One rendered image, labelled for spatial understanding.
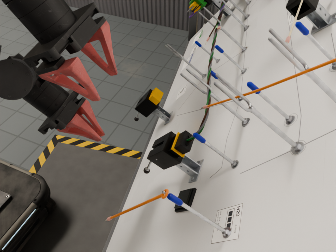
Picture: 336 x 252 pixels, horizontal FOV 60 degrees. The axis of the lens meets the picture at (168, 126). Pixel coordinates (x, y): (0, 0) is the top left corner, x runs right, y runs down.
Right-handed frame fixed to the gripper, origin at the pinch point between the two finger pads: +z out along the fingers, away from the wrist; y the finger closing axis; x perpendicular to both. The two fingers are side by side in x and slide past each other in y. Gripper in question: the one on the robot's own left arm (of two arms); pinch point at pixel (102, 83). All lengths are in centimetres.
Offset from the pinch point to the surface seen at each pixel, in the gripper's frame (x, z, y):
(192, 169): -3.7, 23.0, 0.6
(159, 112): 19.4, 30.2, 23.9
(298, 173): -24.3, 14.0, -5.1
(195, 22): 32, 37, 86
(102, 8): 223, 61, 240
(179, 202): -12.6, 10.4, -12.1
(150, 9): 162, 81, 238
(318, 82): -27.5, 5.0, 0.0
